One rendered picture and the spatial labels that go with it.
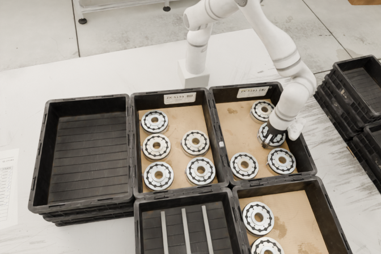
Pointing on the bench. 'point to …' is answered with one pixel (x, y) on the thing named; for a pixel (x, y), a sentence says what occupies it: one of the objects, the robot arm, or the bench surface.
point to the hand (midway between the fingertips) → (267, 140)
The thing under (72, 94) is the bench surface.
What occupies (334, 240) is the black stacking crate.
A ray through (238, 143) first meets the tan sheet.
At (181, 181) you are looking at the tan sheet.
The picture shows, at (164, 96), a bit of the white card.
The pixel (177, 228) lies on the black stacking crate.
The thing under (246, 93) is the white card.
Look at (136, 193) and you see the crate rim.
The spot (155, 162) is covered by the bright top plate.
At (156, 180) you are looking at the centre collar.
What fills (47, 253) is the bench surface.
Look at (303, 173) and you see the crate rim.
